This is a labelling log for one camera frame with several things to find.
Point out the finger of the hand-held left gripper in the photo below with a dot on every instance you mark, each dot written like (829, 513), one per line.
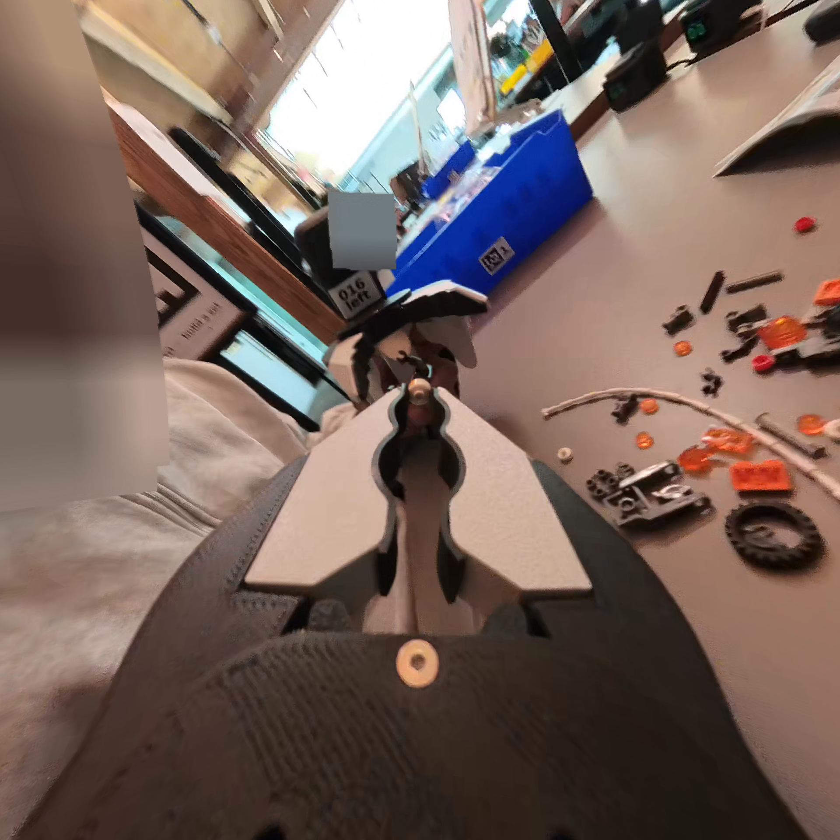
(341, 361)
(459, 341)

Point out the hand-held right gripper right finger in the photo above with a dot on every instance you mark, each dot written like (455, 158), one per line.
(512, 525)

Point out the dark lego minifigure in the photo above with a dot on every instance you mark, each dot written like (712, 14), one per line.
(418, 392)

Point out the blue plastic bin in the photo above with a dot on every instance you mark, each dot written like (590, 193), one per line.
(525, 210)

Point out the black lego tire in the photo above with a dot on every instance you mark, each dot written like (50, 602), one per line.
(741, 544)

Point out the person's grey hoodie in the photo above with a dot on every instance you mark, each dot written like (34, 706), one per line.
(98, 558)

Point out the person's left hand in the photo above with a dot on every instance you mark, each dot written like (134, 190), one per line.
(446, 375)

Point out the pile of lego pieces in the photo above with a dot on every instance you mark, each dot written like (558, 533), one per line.
(781, 334)

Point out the framed marker sign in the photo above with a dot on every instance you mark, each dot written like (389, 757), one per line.
(197, 315)

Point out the grey lego bracket assembly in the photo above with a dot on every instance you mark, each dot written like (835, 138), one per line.
(646, 502)

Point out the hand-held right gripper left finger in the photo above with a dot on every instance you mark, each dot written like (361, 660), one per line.
(315, 525)

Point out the clear plastic bag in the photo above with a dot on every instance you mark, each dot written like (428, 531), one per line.
(466, 184)

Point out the black battery charger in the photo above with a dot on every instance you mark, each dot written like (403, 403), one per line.
(718, 26)
(633, 82)

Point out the wooden post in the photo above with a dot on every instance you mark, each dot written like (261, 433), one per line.
(216, 216)

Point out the folded instruction booklet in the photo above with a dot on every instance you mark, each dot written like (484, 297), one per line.
(787, 131)

